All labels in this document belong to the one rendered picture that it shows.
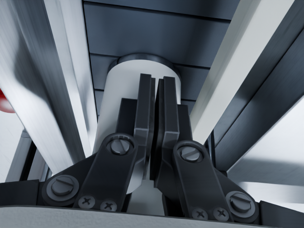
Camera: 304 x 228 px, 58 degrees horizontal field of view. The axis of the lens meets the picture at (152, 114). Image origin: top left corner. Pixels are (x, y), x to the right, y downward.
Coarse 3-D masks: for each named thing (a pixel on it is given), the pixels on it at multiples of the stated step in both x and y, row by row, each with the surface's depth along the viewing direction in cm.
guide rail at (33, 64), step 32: (0, 0) 5; (32, 0) 6; (0, 32) 5; (32, 32) 6; (0, 64) 6; (32, 64) 6; (32, 96) 7; (64, 96) 9; (32, 128) 9; (64, 128) 9; (64, 160) 11
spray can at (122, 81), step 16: (112, 64) 18; (128, 64) 17; (144, 64) 17; (160, 64) 17; (112, 80) 17; (128, 80) 16; (176, 80) 17; (112, 96) 16; (128, 96) 15; (176, 96) 17; (112, 112) 15; (112, 128) 15; (96, 144) 15; (144, 192) 13; (160, 192) 13; (128, 208) 12; (144, 208) 12; (160, 208) 13
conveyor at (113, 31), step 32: (96, 0) 14; (128, 0) 14; (160, 0) 14; (192, 0) 14; (224, 0) 14; (96, 32) 16; (128, 32) 16; (160, 32) 16; (192, 32) 15; (224, 32) 15; (96, 64) 18; (192, 64) 18; (96, 96) 22; (192, 96) 21
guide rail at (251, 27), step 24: (240, 0) 12; (264, 0) 10; (288, 0) 10; (240, 24) 11; (264, 24) 10; (240, 48) 12; (216, 72) 14; (240, 72) 13; (216, 96) 15; (192, 120) 19; (216, 120) 17
